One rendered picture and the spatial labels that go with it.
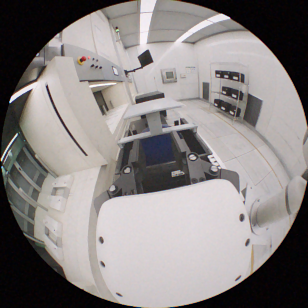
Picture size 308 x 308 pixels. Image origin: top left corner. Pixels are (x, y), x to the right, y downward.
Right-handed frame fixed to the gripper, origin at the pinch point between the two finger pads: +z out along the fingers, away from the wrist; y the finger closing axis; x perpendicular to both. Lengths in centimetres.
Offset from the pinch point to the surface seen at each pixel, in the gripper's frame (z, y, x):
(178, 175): 4.2, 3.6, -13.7
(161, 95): 83, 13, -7
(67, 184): 8, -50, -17
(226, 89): 209, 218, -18
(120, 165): 6.3, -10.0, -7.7
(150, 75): 432, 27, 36
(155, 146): 15.0, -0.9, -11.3
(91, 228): -9.5, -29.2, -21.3
